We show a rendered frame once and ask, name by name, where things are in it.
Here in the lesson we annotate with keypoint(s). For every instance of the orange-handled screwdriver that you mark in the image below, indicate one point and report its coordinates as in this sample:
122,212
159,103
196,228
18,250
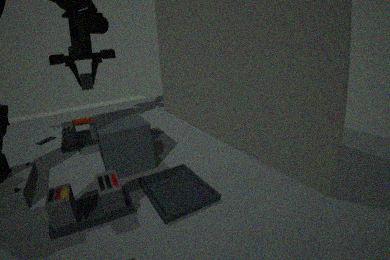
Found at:
79,121

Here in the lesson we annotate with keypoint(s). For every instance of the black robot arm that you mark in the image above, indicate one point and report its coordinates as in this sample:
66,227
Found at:
87,20

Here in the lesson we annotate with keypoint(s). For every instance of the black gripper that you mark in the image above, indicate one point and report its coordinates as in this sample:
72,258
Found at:
81,44

